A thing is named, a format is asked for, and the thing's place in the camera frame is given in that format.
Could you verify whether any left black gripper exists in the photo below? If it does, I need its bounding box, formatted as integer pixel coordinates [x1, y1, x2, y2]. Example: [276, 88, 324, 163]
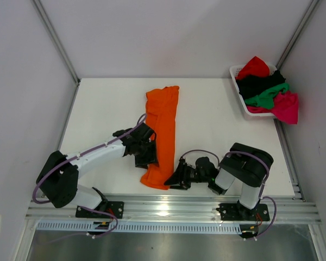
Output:
[135, 140, 159, 170]

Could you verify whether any orange t shirt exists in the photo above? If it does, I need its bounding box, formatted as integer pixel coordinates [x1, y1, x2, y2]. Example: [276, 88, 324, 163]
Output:
[141, 86, 179, 190]

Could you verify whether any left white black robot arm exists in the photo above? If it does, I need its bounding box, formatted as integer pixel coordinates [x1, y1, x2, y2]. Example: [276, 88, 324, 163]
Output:
[33, 122, 158, 218]

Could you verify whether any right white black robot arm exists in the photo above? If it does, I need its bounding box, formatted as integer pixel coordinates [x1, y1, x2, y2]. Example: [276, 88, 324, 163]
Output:
[165, 142, 274, 220]

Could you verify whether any white plastic laundry basket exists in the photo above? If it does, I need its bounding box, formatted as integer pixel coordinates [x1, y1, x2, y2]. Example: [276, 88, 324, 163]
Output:
[229, 64, 276, 120]

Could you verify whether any black t shirt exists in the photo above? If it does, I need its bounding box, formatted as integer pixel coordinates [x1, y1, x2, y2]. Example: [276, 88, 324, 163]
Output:
[236, 70, 286, 100]

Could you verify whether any green t shirt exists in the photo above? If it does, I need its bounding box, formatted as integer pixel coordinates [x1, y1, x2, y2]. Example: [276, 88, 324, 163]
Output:
[244, 83, 290, 110]

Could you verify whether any magenta t shirt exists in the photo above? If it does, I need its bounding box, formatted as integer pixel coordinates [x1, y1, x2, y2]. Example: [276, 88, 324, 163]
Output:
[247, 91, 299, 125]

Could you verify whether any red t shirt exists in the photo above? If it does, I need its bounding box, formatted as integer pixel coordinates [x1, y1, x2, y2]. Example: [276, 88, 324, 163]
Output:
[236, 56, 270, 80]

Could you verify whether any aluminium mounting rail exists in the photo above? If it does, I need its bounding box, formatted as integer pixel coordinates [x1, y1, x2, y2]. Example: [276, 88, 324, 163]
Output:
[25, 195, 322, 225]

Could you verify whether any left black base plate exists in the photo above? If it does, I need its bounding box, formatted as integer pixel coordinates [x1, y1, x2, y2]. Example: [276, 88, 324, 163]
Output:
[76, 201, 124, 219]

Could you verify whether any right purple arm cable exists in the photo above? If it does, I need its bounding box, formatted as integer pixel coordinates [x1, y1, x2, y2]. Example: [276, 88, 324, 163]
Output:
[179, 149, 278, 241]

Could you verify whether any slotted grey cable duct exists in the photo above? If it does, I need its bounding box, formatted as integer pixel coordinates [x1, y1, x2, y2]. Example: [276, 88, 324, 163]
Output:
[36, 221, 242, 234]

